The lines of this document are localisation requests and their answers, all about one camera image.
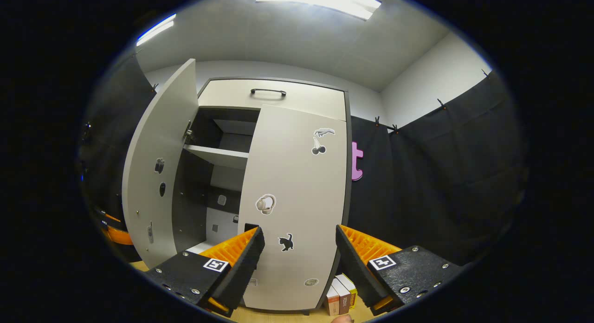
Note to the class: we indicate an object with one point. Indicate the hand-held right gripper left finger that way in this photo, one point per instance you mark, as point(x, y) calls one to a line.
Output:
point(246, 267)

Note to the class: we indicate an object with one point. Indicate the tan book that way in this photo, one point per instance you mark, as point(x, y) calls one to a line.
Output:
point(333, 304)

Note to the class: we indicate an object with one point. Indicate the white shoe cabinet door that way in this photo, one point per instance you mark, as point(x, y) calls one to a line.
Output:
point(297, 184)
point(162, 119)

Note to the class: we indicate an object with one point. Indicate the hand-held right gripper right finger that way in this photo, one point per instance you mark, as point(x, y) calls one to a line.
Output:
point(355, 272)

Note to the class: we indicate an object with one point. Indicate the cream cabinet drawer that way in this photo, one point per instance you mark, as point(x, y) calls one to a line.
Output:
point(315, 102)

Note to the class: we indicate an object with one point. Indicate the white shoe cabinet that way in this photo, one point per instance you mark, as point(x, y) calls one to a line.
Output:
point(218, 156)

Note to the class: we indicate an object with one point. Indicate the yellow book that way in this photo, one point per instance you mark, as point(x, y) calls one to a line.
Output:
point(350, 293)

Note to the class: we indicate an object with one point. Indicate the maroon book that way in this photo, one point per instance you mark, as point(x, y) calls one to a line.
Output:
point(343, 300)

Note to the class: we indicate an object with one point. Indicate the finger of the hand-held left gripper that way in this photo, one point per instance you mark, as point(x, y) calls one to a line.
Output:
point(111, 217)
point(119, 237)

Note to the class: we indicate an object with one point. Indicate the rectangular ceiling light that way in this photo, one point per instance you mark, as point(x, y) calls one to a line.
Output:
point(320, 0)
point(155, 30)

